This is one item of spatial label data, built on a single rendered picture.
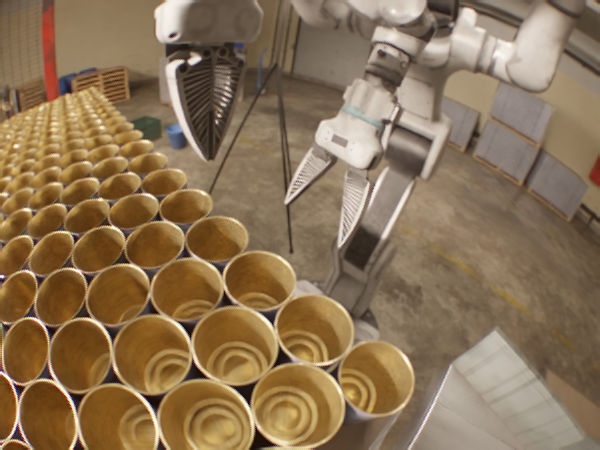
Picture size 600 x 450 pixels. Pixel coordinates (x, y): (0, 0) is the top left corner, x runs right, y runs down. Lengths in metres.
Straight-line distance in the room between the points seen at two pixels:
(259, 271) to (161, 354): 0.15
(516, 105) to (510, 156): 1.19
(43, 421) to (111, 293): 0.16
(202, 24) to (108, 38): 8.84
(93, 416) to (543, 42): 0.68
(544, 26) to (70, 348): 0.70
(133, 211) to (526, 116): 6.57
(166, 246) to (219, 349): 0.14
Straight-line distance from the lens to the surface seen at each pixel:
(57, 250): 0.38
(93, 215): 0.40
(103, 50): 9.03
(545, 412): 0.37
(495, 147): 6.59
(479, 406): 0.38
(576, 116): 8.58
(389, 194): 0.90
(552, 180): 6.87
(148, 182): 0.40
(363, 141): 0.35
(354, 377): 0.30
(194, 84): 0.26
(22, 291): 0.37
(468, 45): 0.54
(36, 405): 0.29
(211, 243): 0.33
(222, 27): 0.25
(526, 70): 0.52
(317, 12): 0.62
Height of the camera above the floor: 1.35
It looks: 39 degrees down
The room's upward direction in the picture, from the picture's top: 11 degrees clockwise
